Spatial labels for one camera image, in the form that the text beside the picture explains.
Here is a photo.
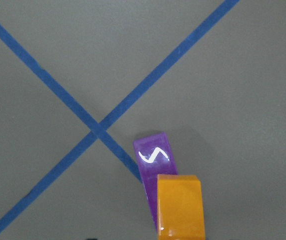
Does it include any purple trapezoid block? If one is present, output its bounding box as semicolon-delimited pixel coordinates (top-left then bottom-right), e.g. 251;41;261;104
133;132;178;227

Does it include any orange trapezoid block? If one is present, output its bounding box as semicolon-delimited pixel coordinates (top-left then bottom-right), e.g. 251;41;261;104
157;174;206;240

